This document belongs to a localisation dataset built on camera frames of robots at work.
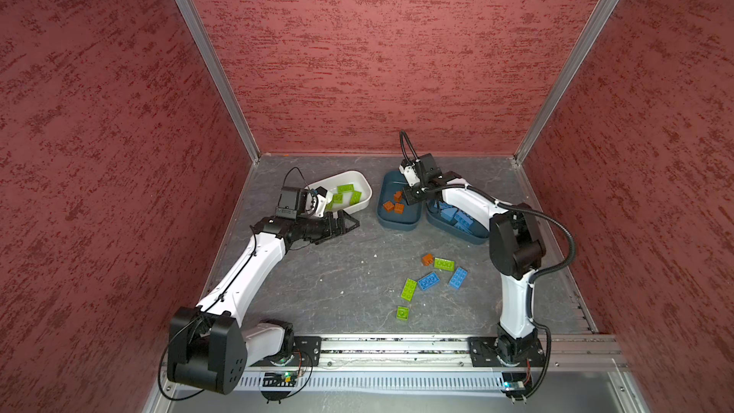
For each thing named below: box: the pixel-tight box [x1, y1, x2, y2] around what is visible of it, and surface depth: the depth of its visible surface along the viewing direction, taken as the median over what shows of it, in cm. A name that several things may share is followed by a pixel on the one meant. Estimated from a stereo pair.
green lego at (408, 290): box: [400, 278, 418, 303], surface depth 87 cm
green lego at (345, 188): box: [336, 183, 355, 195], surface depth 111 cm
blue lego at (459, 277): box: [449, 265, 469, 290], surface depth 88 cm
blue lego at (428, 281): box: [417, 272, 441, 291], surface depth 87 cm
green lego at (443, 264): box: [433, 257, 456, 272], surface depth 91 cm
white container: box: [305, 170, 374, 214], surface depth 109 cm
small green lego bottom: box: [396, 305, 411, 322], surface depth 83 cm
